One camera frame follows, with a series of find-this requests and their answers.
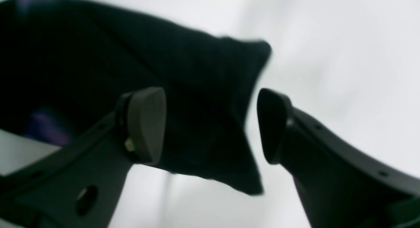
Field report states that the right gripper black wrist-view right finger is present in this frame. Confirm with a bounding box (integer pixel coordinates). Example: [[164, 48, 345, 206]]
[[257, 88, 420, 228]]

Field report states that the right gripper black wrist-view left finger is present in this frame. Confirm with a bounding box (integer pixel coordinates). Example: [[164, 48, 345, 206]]
[[0, 87, 167, 228]]

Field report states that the black printed T-shirt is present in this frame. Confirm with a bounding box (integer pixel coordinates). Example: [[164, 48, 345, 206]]
[[0, 0, 271, 196]]

